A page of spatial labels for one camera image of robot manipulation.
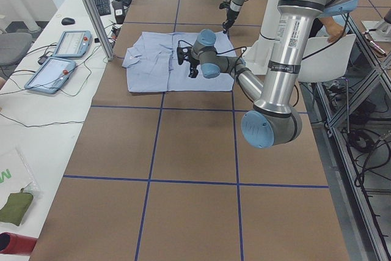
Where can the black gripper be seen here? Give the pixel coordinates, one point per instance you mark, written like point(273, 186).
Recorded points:
point(193, 65)
point(230, 17)

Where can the light blue striped shirt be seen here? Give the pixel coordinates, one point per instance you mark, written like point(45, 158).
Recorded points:
point(152, 66)

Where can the person in yellow shirt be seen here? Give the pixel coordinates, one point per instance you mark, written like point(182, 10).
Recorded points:
point(333, 29)

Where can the black keyboard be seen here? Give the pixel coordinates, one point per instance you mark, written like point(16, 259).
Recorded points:
point(103, 7)

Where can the upper blue teach pendant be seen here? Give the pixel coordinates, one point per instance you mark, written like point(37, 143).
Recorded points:
point(73, 44)

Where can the blue teach pendant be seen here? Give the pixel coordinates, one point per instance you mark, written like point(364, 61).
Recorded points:
point(51, 76)
point(73, 44)

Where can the black computer mouse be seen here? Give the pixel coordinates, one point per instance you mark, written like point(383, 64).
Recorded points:
point(67, 21)

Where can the lower blue teach pendant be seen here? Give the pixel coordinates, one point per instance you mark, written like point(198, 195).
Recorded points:
point(51, 76)

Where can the clear plastic bag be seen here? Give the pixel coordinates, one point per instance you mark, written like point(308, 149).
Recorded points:
point(17, 176)

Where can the folded green cloth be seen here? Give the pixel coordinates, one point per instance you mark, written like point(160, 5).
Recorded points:
point(16, 207)

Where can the red cylinder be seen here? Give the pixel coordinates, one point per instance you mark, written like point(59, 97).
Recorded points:
point(15, 244)

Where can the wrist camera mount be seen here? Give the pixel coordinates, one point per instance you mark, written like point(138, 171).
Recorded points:
point(224, 5)
point(183, 54)

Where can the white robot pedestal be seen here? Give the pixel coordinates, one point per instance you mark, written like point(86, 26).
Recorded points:
point(258, 55)

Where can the aluminium frame post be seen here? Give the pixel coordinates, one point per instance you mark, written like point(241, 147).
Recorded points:
point(99, 28)

